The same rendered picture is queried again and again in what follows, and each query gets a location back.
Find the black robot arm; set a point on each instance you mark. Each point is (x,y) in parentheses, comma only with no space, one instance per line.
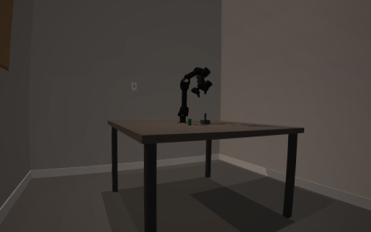
(184,110)

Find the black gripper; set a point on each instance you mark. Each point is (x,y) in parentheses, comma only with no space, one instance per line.
(202,84)

